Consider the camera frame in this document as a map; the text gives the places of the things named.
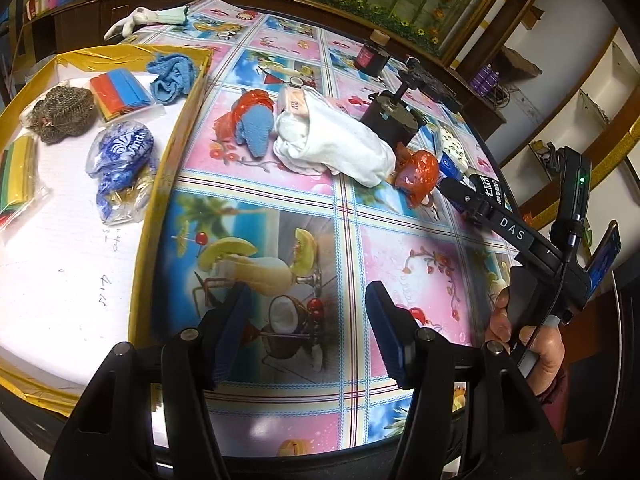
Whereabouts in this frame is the red haired doll head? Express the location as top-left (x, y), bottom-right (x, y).
top-left (393, 143), bottom-right (439, 208)

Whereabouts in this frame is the blue cloth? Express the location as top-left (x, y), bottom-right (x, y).
top-left (146, 53), bottom-right (198, 105)

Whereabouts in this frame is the white plush rabbit toy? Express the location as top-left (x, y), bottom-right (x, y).
top-left (103, 6), bottom-right (189, 41)

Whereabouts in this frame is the blue Vinda tissue pack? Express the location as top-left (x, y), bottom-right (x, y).
top-left (438, 152), bottom-right (462, 181)

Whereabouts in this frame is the blue wrapped candy bag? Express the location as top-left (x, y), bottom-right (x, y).
top-left (86, 120), bottom-right (160, 226)

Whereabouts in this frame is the white cloth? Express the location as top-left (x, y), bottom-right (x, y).
top-left (272, 86), bottom-right (396, 188)

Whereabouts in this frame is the blue plush toy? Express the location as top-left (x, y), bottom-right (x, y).
top-left (234, 104), bottom-right (274, 158)

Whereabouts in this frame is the yellow cardboard box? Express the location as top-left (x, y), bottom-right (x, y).
top-left (1, 48), bottom-right (210, 415)

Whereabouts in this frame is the black snack bag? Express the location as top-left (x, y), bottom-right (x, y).
top-left (469, 174), bottom-right (511, 210)

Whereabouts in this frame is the dark glass jar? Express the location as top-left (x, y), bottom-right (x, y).
top-left (354, 29), bottom-right (390, 77)

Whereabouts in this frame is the blue red sponge pack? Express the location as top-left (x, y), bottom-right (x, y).
top-left (89, 68), bottom-right (165, 125)

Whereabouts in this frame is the brown steel wool scourer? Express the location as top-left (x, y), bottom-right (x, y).
top-left (20, 86), bottom-right (98, 145)

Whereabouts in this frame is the yellow green sponge pack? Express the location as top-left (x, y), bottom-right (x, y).
top-left (1, 134), bottom-right (51, 245)

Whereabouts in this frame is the colourful patterned tablecloth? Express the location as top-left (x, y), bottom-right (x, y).
top-left (134, 0), bottom-right (515, 457)

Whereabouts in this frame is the black motor cylinder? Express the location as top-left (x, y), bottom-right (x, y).
top-left (360, 56), bottom-right (427, 148)

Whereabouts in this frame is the black device on table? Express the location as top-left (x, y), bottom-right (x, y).
top-left (405, 56), bottom-right (462, 113)

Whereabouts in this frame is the purple bottle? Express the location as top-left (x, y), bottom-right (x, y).
top-left (470, 64), bottom-right (499, 96)

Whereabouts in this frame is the right hand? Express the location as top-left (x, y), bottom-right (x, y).
top-left (485, 287), bottom-right (565, 396)

